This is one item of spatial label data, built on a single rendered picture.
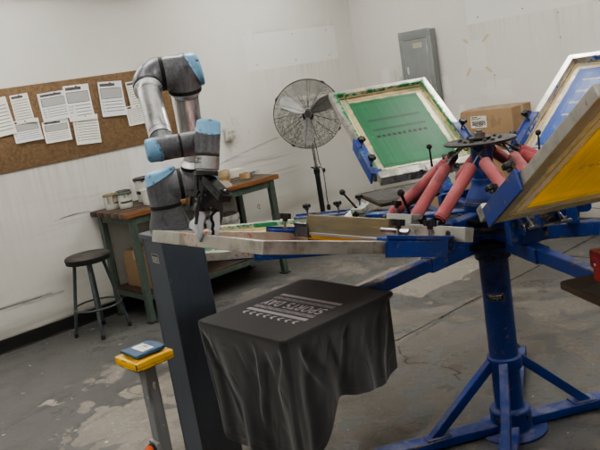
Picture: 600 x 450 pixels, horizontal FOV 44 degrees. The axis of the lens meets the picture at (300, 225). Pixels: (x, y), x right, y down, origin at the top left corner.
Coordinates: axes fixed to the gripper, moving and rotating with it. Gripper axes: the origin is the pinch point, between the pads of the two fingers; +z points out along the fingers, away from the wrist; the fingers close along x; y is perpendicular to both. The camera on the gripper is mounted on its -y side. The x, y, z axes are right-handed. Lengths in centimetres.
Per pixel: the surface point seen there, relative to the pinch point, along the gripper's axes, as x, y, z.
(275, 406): -20, -11, 51
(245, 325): -16.4, 0.8, 27.5
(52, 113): -111, 378, -75
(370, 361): -51, -21, 38
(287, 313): -29.3, -4.2, 23.9
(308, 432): -25, -21, 57
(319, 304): -40.2, -7.1, 20.9
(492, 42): -440, 209, -166
